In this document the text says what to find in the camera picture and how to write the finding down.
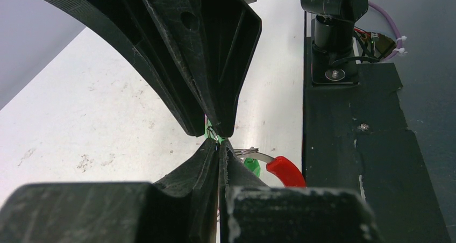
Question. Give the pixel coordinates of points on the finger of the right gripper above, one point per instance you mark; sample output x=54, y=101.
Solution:
x=128, y=28
x=212, y=43

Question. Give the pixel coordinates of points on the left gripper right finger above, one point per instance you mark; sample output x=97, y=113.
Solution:
x=243, y=200

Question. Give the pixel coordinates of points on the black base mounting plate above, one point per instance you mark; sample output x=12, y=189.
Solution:
x=391, y=137

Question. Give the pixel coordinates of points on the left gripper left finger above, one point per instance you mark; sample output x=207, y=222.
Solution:
x=186, y=199

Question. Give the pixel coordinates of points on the silver keyring with red grip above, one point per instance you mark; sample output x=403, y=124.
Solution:
x=281, y=167

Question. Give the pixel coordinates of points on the green tag key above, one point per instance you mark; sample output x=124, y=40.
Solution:
x=253, y=165
x=210, y=132

